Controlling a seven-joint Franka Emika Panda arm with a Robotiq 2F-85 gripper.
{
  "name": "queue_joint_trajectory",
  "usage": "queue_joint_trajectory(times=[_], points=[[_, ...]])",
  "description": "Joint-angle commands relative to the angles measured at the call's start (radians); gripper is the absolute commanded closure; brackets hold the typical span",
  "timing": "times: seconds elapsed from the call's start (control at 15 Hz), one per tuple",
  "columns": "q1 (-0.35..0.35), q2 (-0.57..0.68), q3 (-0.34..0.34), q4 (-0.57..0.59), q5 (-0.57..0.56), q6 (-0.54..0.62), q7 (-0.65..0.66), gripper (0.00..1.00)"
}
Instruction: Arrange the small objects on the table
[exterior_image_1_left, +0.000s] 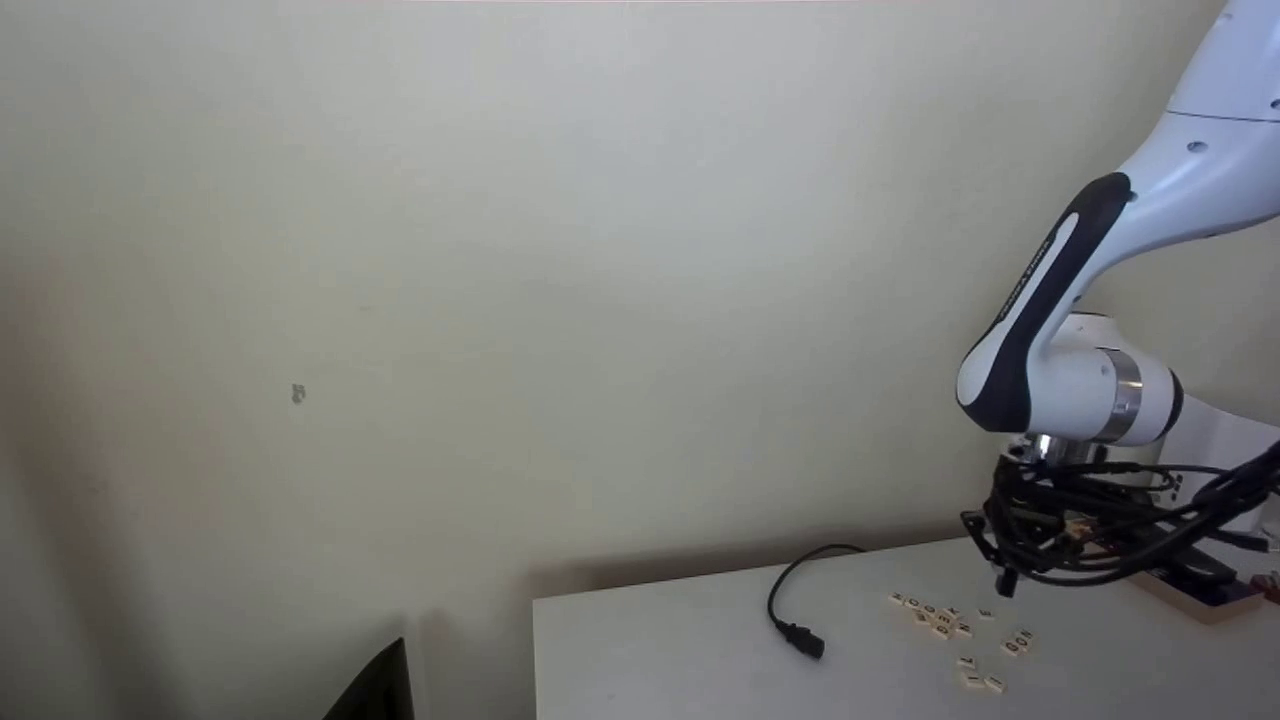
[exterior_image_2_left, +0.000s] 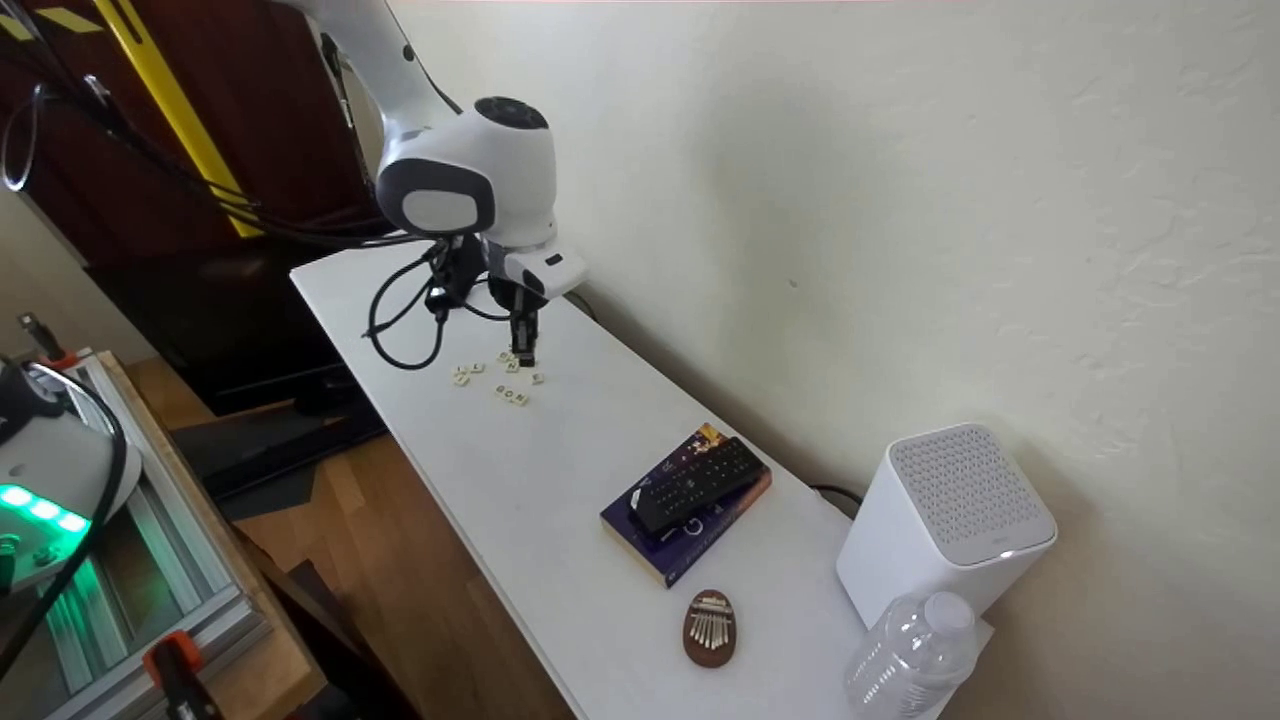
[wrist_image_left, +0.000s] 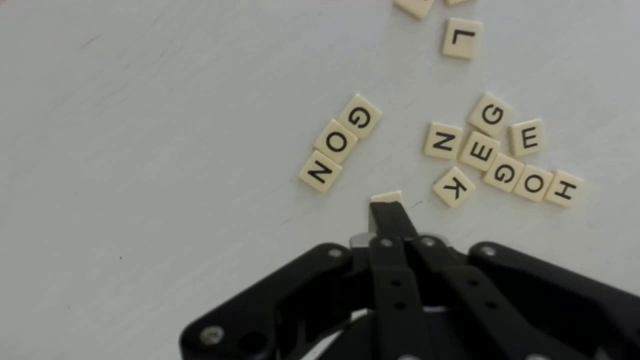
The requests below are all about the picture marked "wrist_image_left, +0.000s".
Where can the cream letter tile K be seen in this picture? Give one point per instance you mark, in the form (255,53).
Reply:
(455,187)

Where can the cream letter tile L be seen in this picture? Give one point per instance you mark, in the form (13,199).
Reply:
(460,39)

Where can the cream letter tile B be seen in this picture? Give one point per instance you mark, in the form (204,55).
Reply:
(386,196)

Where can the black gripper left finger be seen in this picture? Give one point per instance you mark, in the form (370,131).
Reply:
(391,272)

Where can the cream letter tile E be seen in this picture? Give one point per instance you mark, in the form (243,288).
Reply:
(527,137)
(481,150)

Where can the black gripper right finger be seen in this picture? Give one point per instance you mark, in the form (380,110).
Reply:
(533,292)

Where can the cream letter tile O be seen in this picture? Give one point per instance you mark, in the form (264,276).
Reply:
(533,182)
(337,140)

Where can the cream letter tile N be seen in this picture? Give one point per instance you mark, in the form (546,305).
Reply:
(442,140)
(320,170)

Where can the cream letter tile G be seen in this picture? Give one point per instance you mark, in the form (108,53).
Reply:
(503,173)
(490,114)
(360,116)

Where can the cream letter tile H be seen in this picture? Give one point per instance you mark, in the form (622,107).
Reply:
(564,188)

